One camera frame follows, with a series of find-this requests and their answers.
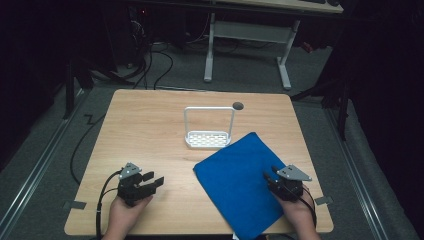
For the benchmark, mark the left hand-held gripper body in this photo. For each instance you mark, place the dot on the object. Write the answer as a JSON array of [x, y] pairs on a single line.
[[128, 186]]

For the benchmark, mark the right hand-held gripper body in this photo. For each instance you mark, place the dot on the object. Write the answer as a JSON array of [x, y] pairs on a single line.
[[290, 182]]

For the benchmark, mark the blue cloth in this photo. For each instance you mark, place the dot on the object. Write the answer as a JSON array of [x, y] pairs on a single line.
[[242, 181]]

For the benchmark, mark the white towel rack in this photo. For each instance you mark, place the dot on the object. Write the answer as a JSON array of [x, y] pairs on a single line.
[[208, 139]]

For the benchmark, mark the person's left hand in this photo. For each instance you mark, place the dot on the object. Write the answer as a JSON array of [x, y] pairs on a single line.
[[124, 211]]

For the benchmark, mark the person's right hand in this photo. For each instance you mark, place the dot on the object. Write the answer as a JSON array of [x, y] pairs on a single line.
[[297, 211]]

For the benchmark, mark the grey tape strip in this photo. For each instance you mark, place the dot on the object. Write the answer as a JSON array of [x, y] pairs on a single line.
[[75, 205], [324, 200]]

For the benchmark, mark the black metal stand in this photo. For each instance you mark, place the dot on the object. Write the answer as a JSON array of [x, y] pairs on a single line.
[[70, 90], [340, 106]]

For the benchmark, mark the white-legged desk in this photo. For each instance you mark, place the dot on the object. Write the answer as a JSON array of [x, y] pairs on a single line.
[[248, 31]]

